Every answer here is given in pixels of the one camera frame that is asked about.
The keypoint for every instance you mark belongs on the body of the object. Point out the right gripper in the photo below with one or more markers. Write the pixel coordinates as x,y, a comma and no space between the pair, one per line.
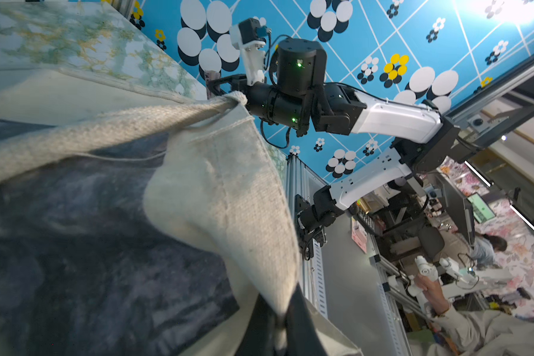
219,86

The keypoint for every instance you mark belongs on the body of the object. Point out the operator forearm beige sleeve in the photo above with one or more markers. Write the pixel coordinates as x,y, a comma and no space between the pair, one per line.
487,332

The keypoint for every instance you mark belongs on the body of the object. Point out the right aluminium corner post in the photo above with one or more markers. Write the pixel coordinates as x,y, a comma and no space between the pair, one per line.
505,83

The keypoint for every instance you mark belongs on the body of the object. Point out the aluminium frame rail base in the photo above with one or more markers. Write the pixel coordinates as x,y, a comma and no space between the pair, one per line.
346,285

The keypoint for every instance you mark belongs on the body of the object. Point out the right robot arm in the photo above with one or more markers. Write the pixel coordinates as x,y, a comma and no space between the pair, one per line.
293,92

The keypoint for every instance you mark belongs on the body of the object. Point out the beige canvas tote bag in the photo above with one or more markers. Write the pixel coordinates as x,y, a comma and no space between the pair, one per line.
138,221

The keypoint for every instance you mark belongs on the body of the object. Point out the person in background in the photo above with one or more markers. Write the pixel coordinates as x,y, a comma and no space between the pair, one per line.
485,248

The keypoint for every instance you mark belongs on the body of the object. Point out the operator hand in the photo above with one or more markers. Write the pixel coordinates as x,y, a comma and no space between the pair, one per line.
433,293

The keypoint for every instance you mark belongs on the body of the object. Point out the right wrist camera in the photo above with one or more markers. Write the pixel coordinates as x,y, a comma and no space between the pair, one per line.
249,37

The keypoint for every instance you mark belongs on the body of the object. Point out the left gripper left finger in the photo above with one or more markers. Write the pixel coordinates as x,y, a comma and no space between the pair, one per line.
258,339

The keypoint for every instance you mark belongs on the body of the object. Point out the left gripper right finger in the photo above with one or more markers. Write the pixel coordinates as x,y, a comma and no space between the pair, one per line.
302,339

